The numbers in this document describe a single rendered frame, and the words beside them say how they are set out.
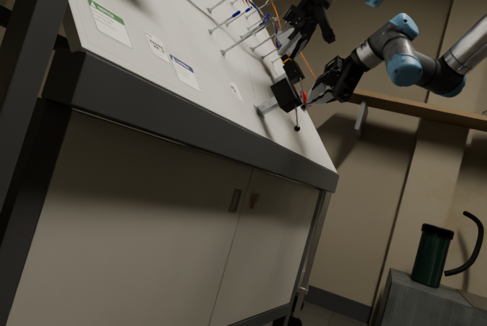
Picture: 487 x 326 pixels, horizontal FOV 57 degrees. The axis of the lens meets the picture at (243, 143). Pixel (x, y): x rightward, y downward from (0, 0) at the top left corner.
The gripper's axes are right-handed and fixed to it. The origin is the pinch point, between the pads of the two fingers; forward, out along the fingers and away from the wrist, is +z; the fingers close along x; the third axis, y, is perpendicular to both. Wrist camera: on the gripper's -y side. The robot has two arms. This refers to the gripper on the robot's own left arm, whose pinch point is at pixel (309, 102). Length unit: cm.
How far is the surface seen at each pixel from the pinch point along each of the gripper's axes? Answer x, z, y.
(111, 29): 54, -21, -58
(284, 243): -19.0, 25.9, -28.1
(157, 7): 50, -15, -36
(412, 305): -132, 59, 18
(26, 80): 56, -24, -76
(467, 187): -185, 42, 128
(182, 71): 41, -15, -47
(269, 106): 17.5, -7.1, -26.0
